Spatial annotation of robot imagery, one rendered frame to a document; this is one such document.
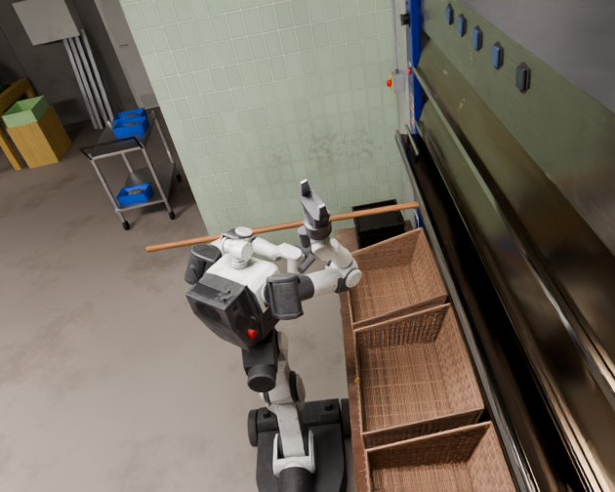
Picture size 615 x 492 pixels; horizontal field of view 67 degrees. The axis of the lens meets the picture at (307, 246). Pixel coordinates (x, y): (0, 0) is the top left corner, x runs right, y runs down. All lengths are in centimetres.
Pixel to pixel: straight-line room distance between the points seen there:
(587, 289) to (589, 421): 28
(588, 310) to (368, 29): 249
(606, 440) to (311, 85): 267
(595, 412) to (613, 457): 8
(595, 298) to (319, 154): 269
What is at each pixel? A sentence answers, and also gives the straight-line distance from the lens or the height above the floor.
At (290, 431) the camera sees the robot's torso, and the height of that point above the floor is 40.
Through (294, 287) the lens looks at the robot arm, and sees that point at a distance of 160.
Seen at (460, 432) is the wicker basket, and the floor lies 80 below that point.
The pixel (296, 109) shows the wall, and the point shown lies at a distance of 330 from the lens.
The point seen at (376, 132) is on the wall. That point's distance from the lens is 340.
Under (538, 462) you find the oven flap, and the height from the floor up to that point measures 141.
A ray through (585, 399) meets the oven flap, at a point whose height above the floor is 154.
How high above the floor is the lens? 245
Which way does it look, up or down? 37 degrees down
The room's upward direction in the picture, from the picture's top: 13 degrees counter-clockwise
